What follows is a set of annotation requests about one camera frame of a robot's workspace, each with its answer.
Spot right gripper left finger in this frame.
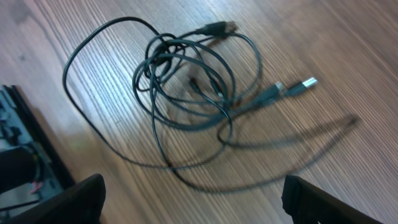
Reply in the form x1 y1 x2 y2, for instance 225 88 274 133
6 174 106 224

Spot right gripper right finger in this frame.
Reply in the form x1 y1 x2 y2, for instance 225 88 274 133
282 175 378 224

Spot black usb cables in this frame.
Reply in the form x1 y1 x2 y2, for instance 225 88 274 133
62 16 361 193

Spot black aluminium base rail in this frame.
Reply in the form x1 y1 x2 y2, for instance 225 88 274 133
1 85 75 223

